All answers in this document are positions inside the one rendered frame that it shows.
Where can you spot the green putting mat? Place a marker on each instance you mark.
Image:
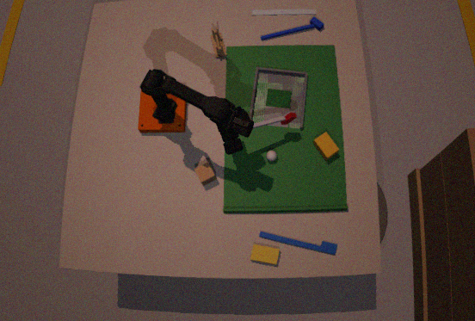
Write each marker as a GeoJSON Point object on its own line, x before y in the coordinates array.
{"type": "Point", "coordinates": [299, 176]}

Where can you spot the red golf putter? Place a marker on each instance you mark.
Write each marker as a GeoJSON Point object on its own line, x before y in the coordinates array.
{"type": "Point", "coordinates": [287, 118]}

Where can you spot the white flat bar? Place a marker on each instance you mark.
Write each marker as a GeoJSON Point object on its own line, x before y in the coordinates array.
{"type": "Point", "coordinates": [283, 11]}

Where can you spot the white golf ball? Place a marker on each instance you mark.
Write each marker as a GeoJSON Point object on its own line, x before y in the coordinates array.
{"type": "Point", "coordinates": [271, 155]}

